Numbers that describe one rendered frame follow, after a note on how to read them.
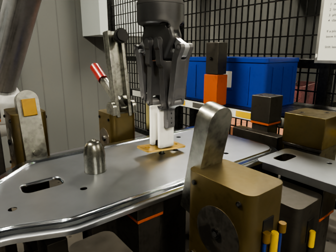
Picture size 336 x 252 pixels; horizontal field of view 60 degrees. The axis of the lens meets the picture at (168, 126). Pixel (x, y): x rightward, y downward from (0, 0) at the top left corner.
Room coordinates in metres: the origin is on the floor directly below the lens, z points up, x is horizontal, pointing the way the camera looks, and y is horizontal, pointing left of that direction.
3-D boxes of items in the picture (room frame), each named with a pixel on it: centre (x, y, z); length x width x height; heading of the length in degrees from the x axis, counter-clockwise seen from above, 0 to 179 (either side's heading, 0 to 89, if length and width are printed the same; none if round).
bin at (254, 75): (0.91, -0.21, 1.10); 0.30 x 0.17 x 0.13; 39
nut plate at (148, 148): (0.49, 0.01, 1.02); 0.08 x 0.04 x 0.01; 128
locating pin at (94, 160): (0.41, 0.11, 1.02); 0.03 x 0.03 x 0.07
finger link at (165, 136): (0.48, 0.00, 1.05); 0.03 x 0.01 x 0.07; 128
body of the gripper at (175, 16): (0.49, 0.01, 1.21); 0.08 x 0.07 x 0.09; 38
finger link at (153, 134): (0.50, 0.02, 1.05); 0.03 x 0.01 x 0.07; 128
